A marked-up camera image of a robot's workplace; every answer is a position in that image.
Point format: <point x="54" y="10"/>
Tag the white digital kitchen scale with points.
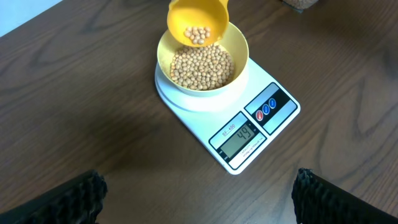
<point x="237" y="125"/>

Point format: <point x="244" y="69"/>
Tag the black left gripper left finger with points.
<point x="79" y="200"/>

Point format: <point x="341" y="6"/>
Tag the clear plastic container of soybeans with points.
<point x="299" y="5"/>

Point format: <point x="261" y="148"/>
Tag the yellow plastic measuring scoop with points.
<point x="198" y="13"/>

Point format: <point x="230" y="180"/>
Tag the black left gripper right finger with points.
<point x="317" y="201"/>

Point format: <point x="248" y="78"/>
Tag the pale yellow bowl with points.
<point x="205" y="71"/>

